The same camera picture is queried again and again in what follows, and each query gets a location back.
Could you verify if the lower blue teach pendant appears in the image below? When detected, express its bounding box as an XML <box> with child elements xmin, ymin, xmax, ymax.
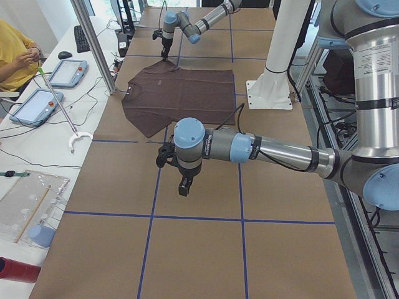
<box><xmin>9</xmin><ymin>88</ymin><xmax>58</xmax><ymax>126</ymax></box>

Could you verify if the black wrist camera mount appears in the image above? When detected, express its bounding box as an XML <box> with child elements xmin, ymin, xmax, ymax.
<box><xmin>156</xmin><ymin>143</ymin><xmax>178</xmax><ymax>168</ymax></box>
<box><xmin>152</xmin><ymin>29</ymin><xmax>163</xmax><ymax>40</ymax></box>

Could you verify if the blue teach pendant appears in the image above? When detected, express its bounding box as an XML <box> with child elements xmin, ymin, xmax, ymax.
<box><xmin>48</xmin><ymin>59</ymin><xmax>89</xmax><ymax>89</ymax></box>
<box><xmin>9</xmin><ymin>88</ymin><xmax>58</xmax><ymax>126</ymax></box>

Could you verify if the person in yellow shirt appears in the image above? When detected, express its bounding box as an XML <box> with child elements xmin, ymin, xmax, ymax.
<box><xmin>1</xmin><ymin>19</ymin><xmax>42</xmax><ymax>93</ymax></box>

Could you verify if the green strap smartwatch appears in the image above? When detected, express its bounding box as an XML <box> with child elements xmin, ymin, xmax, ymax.
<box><xmin>0</xmin><ymin>170</ymin><xmax>31</xmax><ymax>178</ymax></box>

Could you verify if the light blue cup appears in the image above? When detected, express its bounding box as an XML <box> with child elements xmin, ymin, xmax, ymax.
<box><xmin>28</xmin><ymin>224</ymin><xmax>56</xmax><ymax>248</ymax></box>

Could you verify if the red bottle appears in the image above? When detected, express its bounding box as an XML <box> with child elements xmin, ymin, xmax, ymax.
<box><xmin>1</xmin><ymin>257</ymin><xmax>41</xmax><ymax>283</ymax></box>

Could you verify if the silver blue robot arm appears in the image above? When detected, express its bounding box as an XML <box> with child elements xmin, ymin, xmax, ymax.
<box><xmin>153</xmin><ymin>0</ymin><xmax>241</xmax><ymax>61</ymax></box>
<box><xmin>172</xmin><ymin>1</ymin><xmax>398</xmax><ymax>211</ymax></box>

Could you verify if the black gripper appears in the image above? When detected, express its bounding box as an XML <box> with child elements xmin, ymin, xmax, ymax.
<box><xmin>177</xmin><ymin>158</ymin><xmax>202</xmax><ymax>196</ymax></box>
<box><xmin>161</xmin><ymin>37</ymin><xmax>172</xmax><ymax>60</ymax></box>

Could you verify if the black keyboard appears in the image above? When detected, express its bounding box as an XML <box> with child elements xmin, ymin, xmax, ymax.
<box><xmin>74</xmin><ymin>25</ymin><xmax>90</xmax><ymax>53</ymax></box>

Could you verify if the upper blue teach pendant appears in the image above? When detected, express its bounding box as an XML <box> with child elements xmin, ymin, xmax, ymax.
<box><xmin>48</xmin><ymin>59</ymin><xmax>89</xmax><ymax>89</ymax></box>

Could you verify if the black computer mouse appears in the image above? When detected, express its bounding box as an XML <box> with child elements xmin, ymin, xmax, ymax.
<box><xmin>58</xmin><ymin>51</ymin><xmax>73</xmax><ymax>60</ymax></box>

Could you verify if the black label box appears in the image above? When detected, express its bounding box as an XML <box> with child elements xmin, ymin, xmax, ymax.
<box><xmin>117</xmin><ymin>32</ymin><xmax>129</xmax><ymax>57</ymax></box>

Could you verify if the aluminium frame post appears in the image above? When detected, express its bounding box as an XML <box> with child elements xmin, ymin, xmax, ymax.
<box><xmin>70</xmin><ymin>0</ymin><xmax>117</xmax><ymax>95</ymax></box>

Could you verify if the dark brown t-shirt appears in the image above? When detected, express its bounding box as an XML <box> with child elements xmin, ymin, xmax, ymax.
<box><xmin>122</xmin><ymin>60</ymin><xmax>236</xmax><ymax>138</ymax></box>

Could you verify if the long reacher grabber stick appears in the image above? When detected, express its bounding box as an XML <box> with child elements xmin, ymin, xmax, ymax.
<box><xmin>37</xmin><ymin>67</ymin><xmax>93</xmax><ymax>154</ymax></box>

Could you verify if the white pedestal column base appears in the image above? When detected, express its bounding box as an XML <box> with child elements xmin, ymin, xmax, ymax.
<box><xmin>246</xmin><ymin>0</ymin><xmax>312</xmax><ymax>110</ymax></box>

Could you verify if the clear plastic bag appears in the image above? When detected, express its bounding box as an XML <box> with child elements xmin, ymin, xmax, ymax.
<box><xmin>1</xmin><ymin>170</ymin><xmax>70</xmax><ymax>248</ymax></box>

